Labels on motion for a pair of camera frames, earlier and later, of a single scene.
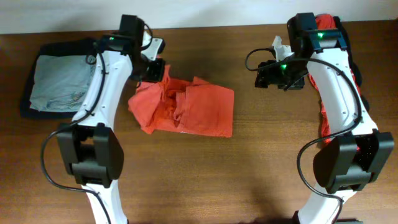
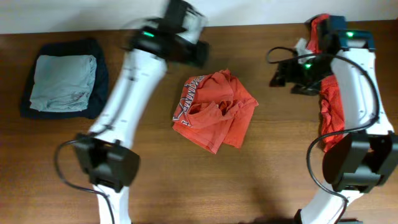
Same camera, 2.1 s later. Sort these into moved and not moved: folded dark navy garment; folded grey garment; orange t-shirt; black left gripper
Moved: orange t-shirt; black left gripper
Not moved: folded grey garment; folded dark navy garment
